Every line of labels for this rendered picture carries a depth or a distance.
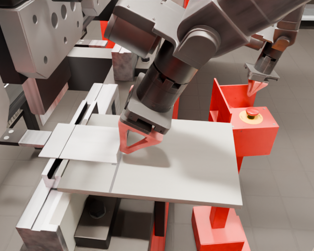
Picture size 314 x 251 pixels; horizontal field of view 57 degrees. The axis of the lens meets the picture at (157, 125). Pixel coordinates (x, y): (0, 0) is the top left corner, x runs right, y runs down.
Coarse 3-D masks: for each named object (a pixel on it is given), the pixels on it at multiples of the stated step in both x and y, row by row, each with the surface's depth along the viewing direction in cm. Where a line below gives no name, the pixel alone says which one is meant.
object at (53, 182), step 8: (80, 104) 58; (88, 104) 59; (96, 104) 59; (80, 112) 56; (88, 112) 56; (96, 112) 59; (72, 120) 54; (80, 120) 55; (88, 120) 54; (56, 160) 47; (48, 168) 45; (56, 168) 46; (48, 176) 44; (56, 176) 44; (48, 184) 45; (56, 184) 45
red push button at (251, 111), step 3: (249, 108) 89; (252, 108) 89; (255, 108) 89; (246, 111) 89; (249, 111) 88; (252, 111) 88; (255, 111) 88; (258, 111) 89; (249, 114) 88; (252, 114) 88; (255, 114) 88; (249, 117) 90; (252, 117) 89
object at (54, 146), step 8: (56, 128) 52; (64, 128) 52; (72, 128) 52; (56, 136) 50; (64, 136) 50; (48, 144) 48; (56, 144) 48; (64, 144) 48; (40, 152) 47; (48, 152) 47; (56, 152) 47
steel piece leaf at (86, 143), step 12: (72, 132) 51; (84, 132) 51; (96, 132) 51; (108, 132) 51; (72, 144) 48; (84, 144) 48; (96, 144) 48; (108, 144) 48; (60, 156) 46; (72, 156) 46; (84, 156) 46; (96, 156) 46; (108, 156) 46
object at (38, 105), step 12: (60, 72) 42; (24, 84) 36; (36, 84) 36; (48, 84) 39; (60, 84) 42; (36, 96) 37; (48, 96) 39; (60, 96) 45; (36, 108) 38; (48, 108) 39
